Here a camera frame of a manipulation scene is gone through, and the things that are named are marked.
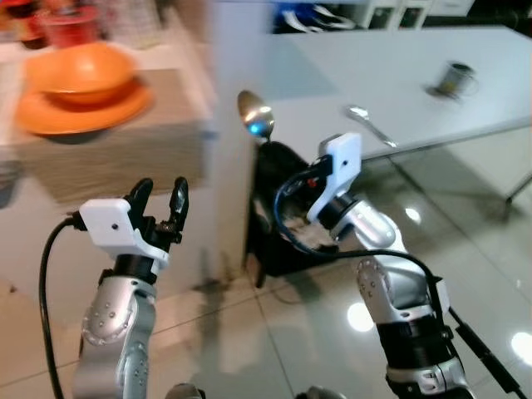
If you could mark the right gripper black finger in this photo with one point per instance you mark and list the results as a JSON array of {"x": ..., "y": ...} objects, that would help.
[{"x": 278, "y": 158}]

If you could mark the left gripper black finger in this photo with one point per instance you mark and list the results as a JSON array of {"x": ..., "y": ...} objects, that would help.
[
  {"x": 140, "y": 196},
  {"x": 179, "y": 201}
]

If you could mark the large metal spoon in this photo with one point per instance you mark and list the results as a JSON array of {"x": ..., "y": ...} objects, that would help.
[{"x": 254, "y": 115}]

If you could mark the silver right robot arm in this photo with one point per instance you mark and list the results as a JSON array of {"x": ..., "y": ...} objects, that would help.
[{"x": 391, "y": 283}]

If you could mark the beige woven table mat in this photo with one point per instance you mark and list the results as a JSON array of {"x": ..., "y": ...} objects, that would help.
[{"x": 116, "y": 162}]

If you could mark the black chair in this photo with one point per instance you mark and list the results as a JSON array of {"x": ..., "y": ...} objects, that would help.
[{"x": 270, "y": 229}]

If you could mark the small metal spoon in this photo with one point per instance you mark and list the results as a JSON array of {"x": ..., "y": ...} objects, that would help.
[{"x": 370, "y": 125}]

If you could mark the orange plate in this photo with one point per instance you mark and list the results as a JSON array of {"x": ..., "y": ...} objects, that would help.
[{"x": 83, "y": 116}]

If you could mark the dark metal table leg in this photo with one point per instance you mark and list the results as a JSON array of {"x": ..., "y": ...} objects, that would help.
[{"x": 519, "y": 187}]

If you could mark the orange bowl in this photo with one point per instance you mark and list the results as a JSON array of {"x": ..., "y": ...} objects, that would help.
[{"x": 79, "y": 73}]

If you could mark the blue and white item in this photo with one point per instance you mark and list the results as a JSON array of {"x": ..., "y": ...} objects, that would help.
[{"x": 312, "y": 20}]

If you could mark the grey robot left leg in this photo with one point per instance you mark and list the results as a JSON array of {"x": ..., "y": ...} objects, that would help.
[{"x": 184, "y": 391}]

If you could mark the grey robot leg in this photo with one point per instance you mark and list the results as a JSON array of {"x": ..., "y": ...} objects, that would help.
[
  {"x": 314, "y": 392},
  {"x": 184, "y": 391}
]

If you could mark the clear jars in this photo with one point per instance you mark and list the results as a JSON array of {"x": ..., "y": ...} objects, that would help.
[{"x": 133, "y": 21}]

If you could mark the red container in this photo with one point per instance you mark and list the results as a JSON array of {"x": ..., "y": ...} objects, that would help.
[{"x": 71, "y": 23}]

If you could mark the white cabinet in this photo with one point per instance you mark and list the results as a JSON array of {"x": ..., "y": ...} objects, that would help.
[{"x": 416, "y": 12}]

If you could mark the grey robot right leg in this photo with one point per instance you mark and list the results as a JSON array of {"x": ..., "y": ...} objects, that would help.
[{"x": 314, "y": 392}]

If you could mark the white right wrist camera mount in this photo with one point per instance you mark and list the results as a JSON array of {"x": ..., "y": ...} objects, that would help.
[{"x": 339, "y": 170}]

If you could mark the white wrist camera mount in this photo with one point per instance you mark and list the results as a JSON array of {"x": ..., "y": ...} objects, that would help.
[
  {"x": 339, "y": 170},
  {"x": 112, "y": 223}
]

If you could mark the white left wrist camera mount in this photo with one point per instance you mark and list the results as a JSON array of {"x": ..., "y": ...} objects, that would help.
[{"x": 112, "y": 223}]

